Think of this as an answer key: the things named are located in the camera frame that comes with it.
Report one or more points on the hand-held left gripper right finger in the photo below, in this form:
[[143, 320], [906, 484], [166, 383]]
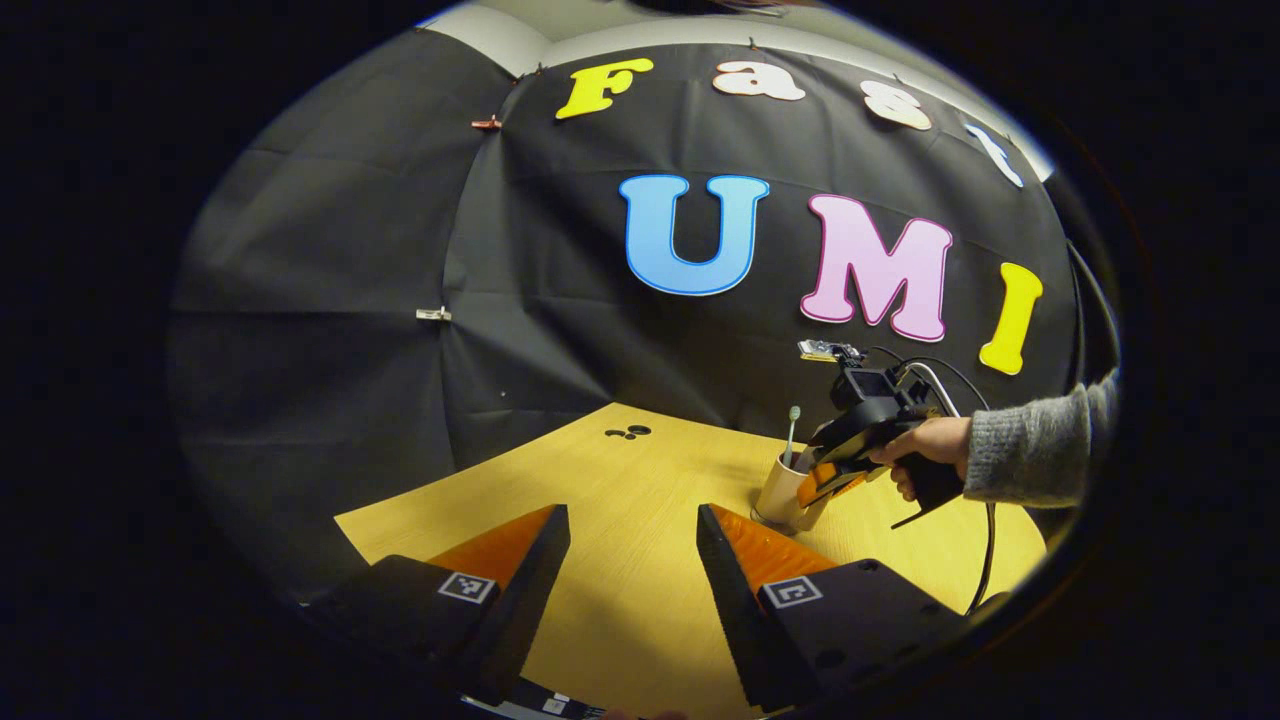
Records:
[[730, 610]]

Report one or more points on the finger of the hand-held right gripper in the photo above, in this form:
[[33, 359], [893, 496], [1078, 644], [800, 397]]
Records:
[[830, 485], [850, 445]]

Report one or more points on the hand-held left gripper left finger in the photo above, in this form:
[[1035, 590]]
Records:
[[530, 600]]

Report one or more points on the beige cup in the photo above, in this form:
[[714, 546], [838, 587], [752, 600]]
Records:
[[780, 495]]

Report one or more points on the light blue toothbrush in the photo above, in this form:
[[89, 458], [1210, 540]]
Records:
[[792, 430]]

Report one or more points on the wooden desktop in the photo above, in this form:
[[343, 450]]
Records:
[[640, 560]]

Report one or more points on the silver cloth clip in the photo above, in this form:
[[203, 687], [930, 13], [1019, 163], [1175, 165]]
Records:
[[433, 314]]

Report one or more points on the black backdrop cloth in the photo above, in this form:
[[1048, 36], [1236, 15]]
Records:
[[350, 350]]

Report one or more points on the copper cloth clip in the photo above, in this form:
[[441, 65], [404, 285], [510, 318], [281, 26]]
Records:
[[487, 123]]

